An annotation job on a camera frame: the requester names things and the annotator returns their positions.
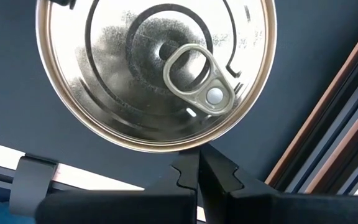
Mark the blue pink salmon can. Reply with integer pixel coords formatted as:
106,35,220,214
35,0,278,154

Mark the black frame bracket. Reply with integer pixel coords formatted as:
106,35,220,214
9,154,59,217

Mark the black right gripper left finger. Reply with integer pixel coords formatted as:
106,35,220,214
35,148,201,224

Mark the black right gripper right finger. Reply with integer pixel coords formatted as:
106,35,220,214
199,143,358,224

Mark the black aluminium rig frame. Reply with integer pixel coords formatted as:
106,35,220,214
0,12,358,197

